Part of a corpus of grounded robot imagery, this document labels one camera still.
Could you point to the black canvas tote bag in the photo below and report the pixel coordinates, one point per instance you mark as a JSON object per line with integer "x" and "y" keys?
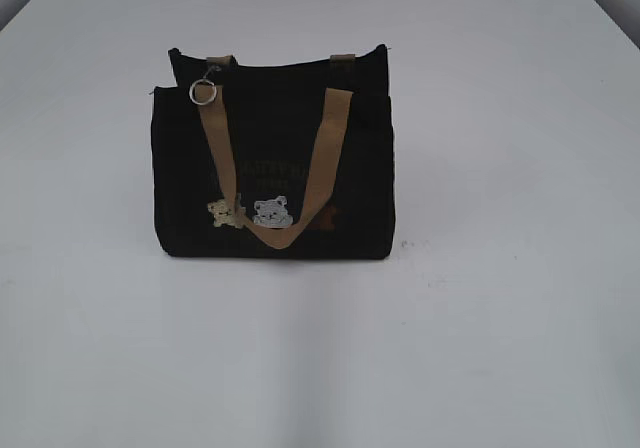
{"x": 283, "y": 162}

